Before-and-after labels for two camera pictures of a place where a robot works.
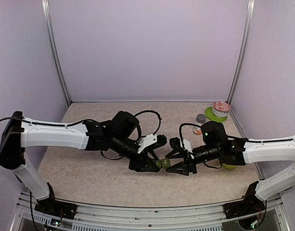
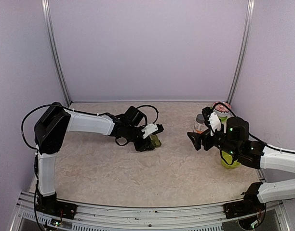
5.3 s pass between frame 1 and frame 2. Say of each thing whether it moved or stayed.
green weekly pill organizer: moved
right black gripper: moved
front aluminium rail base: stayed
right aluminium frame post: stayed
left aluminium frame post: stayed
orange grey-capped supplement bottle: stayed
